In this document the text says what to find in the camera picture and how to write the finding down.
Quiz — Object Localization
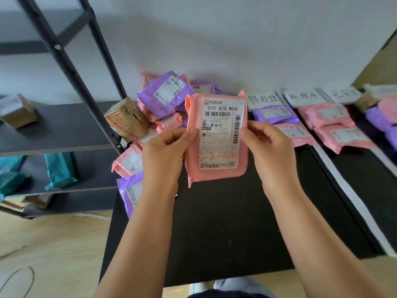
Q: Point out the teal mailer parcel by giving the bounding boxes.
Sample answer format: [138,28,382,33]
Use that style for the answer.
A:
[0,156,30,201]
[43,151,79,191]

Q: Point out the person's dark trousers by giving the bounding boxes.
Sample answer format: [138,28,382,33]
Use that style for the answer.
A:
[186,288,277,298]

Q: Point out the white handwritten paper sign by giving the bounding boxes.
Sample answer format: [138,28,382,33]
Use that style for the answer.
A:
[323,86,363,105]
[246,91,285,111]
[282,88,327,108]

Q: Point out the long white tape strip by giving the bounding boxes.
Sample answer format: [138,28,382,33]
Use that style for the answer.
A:
[311,145,397,257]

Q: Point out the white mailer parcel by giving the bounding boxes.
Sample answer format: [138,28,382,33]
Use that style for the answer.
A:
[136,128,159,145]
[362,83,397,100]

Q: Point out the small brown cardboard box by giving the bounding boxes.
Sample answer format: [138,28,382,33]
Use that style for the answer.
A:
[353,91,383,113]

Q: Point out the small pink mailer parcel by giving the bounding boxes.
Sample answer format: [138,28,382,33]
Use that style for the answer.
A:
[155,112,183,133]

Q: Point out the pink parcel with handwritten label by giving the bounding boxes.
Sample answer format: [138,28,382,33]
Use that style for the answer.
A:
[184,89,249,188]

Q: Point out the large purple mailer parcel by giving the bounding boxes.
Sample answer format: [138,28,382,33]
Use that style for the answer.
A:
[137,71,195,118]

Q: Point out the flat brown cardboard box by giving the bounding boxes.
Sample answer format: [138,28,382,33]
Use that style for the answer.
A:
[21,193,55,210]

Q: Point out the person's left forearm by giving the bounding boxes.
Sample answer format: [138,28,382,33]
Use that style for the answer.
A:
[92,182,180,298]

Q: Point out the black cable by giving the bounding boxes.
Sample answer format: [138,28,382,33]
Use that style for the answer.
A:
[0,266,35,298]

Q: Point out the person's white shoe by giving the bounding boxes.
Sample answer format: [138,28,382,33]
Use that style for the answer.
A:
[213,277,249,292]
[189,282,208,296]

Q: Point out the brown taped cardboard box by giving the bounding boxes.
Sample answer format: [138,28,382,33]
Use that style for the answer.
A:
[104,97,151,143]

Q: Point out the cardboard box with white label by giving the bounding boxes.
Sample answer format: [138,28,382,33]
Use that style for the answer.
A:
[0,94,38,129]

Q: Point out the person's left hand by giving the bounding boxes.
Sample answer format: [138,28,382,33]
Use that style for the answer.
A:
[142,128,199,191]

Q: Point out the black metal shelf rack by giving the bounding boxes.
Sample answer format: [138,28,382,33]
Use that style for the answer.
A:
[0,0,131,219]

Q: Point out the person's right hand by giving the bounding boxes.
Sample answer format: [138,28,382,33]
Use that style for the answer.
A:
[239,121,302,196]

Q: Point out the person's right forearm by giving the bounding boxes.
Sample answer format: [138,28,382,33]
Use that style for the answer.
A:
[264,180,390,298]

